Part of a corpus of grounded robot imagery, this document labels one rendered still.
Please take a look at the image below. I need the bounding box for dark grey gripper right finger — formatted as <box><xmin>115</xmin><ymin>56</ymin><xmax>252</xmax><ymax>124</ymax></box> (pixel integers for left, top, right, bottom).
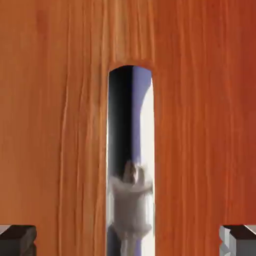
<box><xmin>219</xmin><ymin>224</ymin><xmax>256</xmax><ymax>256</ymax></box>

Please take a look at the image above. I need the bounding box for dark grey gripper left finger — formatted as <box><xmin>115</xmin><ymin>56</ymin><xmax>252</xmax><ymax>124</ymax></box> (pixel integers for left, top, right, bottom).
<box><xmin>0</xmin><ymin>224</ymin><xmax>38</xmax><ymax>256</ymax></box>

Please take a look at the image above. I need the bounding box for orange wooden drawer front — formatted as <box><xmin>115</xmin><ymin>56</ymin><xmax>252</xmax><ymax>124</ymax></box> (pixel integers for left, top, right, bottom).
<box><xmin>0</xmin><ymin>0</ymin><xmax>256</xmax><ymax>256</ymax></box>

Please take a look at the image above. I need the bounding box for curved shiny metal handle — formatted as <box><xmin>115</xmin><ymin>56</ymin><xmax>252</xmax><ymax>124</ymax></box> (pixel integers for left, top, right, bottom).
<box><xmin>105</xmin><ymin>64</ymin><xmax>156</xmax><ymax>256</ymax></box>

